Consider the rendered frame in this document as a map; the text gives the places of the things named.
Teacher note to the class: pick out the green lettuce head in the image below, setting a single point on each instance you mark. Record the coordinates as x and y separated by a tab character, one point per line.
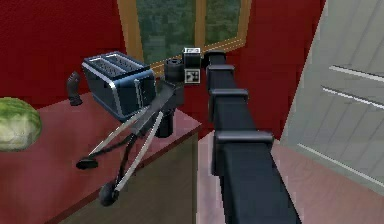
16	125

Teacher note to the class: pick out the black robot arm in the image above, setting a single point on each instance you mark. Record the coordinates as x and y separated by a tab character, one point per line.
246	166

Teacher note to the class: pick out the white panelled room door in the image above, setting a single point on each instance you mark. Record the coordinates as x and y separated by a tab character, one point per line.
343	110

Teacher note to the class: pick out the wooden framed window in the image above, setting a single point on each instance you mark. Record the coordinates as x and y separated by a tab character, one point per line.
173	26

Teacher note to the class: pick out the dark blue chrome toaster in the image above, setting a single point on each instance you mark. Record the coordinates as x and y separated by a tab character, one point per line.
116	86

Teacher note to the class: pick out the dark grey curved shaker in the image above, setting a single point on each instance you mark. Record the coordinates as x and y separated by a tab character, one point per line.
74	89

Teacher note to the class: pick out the dark red wooden table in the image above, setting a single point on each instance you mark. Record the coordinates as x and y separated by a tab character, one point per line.
43	143

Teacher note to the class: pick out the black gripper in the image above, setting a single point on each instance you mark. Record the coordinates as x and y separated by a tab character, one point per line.
174	70

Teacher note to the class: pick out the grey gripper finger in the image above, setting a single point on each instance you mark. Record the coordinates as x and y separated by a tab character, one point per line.
107	195
86	163

